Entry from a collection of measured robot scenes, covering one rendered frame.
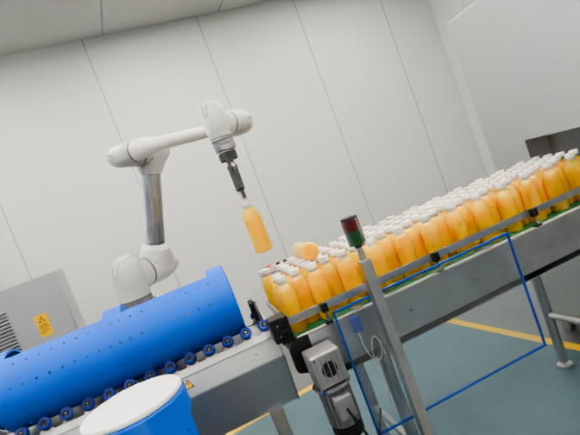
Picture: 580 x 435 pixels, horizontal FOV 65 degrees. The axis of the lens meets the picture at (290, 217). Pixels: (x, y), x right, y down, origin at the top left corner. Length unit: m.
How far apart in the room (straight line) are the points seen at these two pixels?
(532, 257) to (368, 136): 3.63
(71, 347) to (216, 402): 0.55
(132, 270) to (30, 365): 0.71
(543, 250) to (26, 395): 2.05
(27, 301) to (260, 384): 1.93
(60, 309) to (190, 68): 2.75
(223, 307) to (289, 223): 3.26
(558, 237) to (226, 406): 1.54
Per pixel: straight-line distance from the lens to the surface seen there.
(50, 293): 3.35
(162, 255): 2.46
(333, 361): 1.63
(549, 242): 2.22
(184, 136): 2.08
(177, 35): 5.10
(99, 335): 1.79
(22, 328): 3.39
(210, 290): 1.74
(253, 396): 1.88
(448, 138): 6.21
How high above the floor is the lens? 1.44
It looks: 4 degrees down
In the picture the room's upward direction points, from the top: 21 degrees counter-clockwise
